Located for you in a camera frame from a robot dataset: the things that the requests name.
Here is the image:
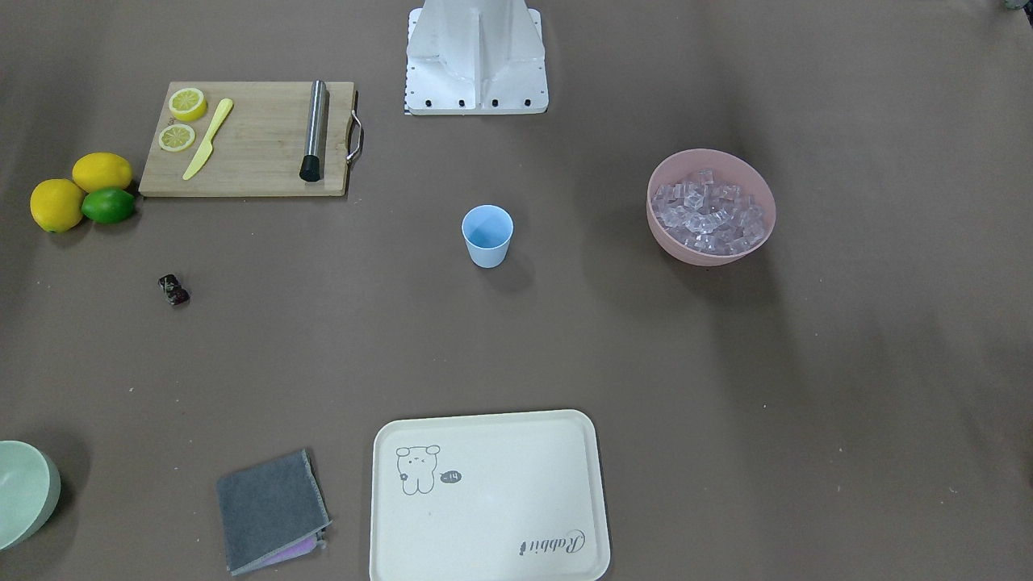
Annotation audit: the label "clear ice cubes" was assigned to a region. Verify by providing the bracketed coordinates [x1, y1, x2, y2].
[648, 169, 772, 257]

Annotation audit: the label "dark red cherries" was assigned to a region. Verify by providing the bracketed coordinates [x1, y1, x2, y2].
[158, 274, 190, 307]

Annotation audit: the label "light blue plastic cup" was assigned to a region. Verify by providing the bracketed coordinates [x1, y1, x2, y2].
[461, 205, 514, 269]

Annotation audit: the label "cream rabbit tray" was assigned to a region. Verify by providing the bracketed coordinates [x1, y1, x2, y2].
[369, 409, 611, 580]

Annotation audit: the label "pink bowl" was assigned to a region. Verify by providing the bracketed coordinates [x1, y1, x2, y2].
[646, 148, 777, 267]

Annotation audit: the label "wooden cutting board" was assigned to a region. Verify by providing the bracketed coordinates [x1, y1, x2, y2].
[139, 81, 362, 198]

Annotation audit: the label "grey folded cloth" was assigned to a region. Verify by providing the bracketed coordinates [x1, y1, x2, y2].
[216, 449, 332, 577]

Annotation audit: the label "yellow plastic knife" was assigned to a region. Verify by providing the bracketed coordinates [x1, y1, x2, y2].
[182, 97, 234, 181]

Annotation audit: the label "lemon slice lower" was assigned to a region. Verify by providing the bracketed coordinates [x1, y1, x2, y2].
[157, 123, 196, 153]

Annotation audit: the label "lemon slice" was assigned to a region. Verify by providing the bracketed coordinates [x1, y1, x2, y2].
[157, 123, 196, 153]
[167, 87, 207, 123]

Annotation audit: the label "lemon slice upper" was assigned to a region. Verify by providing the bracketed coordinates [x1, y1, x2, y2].
[167, 87, 207, 123]

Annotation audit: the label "green lime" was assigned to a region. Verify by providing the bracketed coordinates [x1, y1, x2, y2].
[81, 187, 136, 224]

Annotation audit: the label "yellow lemon upper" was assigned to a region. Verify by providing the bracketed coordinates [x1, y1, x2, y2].
[73, 152, 134, 194]

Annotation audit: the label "yellow lemon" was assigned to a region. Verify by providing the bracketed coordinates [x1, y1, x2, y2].
[30, 179, 86, 234]
[73, 152, 134, 194]

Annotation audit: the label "yellow lemon lower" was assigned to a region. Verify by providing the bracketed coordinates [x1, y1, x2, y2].
[30, 179, 86, 234]

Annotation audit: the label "mint green bowl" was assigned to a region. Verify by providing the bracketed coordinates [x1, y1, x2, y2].
[1, 441, 61, 550]

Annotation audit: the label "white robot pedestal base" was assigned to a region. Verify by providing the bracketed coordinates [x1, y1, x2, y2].
[404, 1, 550, 115]

